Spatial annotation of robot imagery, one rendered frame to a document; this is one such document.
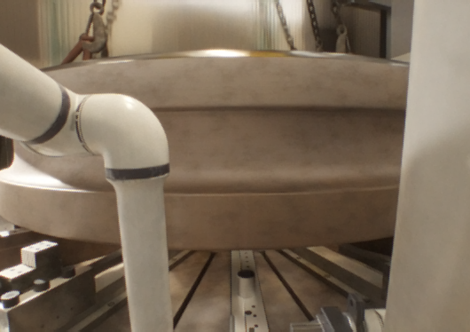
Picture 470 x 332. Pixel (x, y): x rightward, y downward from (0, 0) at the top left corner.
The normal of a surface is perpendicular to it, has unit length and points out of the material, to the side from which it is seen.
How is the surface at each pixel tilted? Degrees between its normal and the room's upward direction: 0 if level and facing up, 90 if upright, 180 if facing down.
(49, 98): 90
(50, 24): 90
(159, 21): 90
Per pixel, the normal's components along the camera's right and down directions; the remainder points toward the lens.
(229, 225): 0.00, 0.09
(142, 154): 0.52, 0.08
